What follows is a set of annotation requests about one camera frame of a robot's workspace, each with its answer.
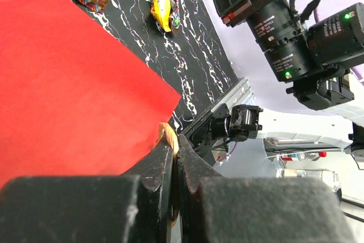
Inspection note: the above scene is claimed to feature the purple candy bar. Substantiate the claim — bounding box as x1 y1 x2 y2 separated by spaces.
169 0 180 36

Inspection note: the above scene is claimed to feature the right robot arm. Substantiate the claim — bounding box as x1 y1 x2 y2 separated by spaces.
213 0 363 162

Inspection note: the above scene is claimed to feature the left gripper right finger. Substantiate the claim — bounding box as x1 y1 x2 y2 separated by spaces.
177 135 355 242

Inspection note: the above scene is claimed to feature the yellow snack packet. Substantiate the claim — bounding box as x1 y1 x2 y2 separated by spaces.
151 0 172 32

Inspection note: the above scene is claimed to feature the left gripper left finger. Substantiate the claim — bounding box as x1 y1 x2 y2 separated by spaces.
1 142 173 242

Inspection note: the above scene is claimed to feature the clear plastic bottle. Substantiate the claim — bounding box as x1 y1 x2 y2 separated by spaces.
276 168 341 192

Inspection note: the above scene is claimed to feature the red paper bag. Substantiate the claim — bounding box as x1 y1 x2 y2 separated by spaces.
1 0 179 185

